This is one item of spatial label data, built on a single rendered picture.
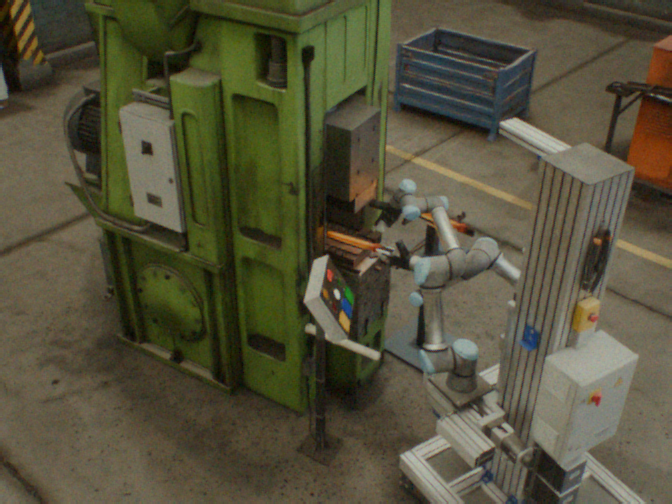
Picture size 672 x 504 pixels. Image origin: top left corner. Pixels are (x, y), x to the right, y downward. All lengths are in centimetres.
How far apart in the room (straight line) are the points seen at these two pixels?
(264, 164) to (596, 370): 182
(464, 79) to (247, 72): 434
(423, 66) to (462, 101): 52
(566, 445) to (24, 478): 284
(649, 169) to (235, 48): 444
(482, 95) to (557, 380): 473
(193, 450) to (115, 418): 55
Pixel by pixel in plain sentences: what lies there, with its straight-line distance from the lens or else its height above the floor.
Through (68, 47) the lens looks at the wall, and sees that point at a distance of 990.
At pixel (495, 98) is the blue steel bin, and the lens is 769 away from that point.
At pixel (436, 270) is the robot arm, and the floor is 140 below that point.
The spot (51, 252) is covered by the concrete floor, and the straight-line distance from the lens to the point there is 638.
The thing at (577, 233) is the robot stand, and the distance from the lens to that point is 307.
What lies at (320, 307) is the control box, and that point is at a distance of 366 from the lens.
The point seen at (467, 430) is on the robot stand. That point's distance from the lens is 370.
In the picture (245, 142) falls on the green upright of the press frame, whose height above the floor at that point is 165.
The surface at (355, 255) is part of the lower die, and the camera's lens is 428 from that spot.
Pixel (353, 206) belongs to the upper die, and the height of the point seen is 131.
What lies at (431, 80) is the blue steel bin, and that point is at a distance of 800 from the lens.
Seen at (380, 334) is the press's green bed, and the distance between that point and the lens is 485.
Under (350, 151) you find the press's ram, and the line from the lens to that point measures 386.
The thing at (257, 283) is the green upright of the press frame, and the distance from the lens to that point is 438.
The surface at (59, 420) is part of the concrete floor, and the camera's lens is 496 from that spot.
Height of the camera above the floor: 342
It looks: 35 degrees down
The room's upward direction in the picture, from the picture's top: 1 degrees clockwise
